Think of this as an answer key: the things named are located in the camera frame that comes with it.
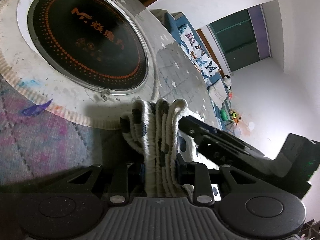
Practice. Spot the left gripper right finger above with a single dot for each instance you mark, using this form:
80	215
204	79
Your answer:
197	175

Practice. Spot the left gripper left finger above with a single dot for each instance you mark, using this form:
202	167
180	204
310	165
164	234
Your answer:
116	184

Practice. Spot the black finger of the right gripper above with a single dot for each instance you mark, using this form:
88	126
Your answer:
219	146

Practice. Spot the white navy polka dot garment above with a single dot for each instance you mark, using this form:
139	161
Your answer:
152	130

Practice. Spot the colourful toys on floor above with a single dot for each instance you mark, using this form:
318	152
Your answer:
233	121

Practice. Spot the beige cushion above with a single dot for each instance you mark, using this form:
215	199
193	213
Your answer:
217	93

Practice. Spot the blue sofa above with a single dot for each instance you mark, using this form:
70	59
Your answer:
172	23

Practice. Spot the plush toy on sofa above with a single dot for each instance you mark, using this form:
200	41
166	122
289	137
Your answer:
227	81

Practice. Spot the grey star pattern tablecloth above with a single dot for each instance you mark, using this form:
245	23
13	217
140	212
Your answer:
49	124

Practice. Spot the butterfly print pillow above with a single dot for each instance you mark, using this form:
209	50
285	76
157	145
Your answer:
196	54

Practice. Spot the round induction cooktop in table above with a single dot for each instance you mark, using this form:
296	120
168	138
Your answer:
85	61

